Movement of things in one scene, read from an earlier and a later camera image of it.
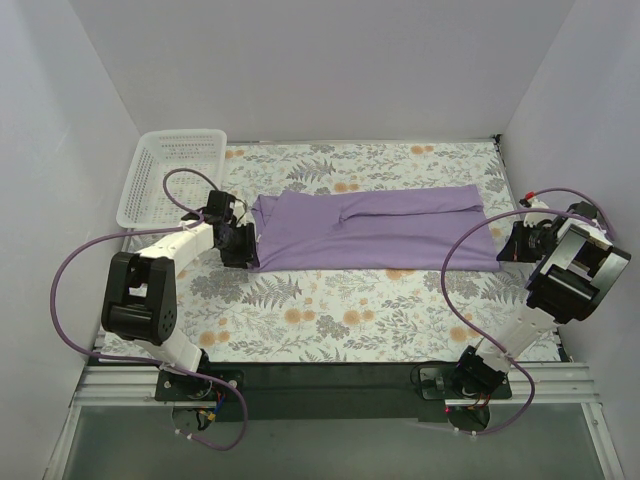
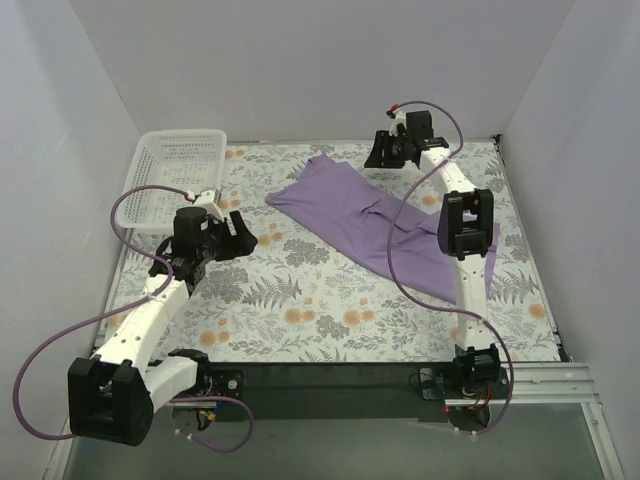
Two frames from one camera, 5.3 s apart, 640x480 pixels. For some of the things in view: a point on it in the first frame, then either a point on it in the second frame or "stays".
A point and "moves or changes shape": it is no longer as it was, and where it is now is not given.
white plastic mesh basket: x=144 y=204 stays
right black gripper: x=516 y=241 -> x=388 y=150
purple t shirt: x=426 y=228 moves or changes shape
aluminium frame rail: x=531 y=383 stays
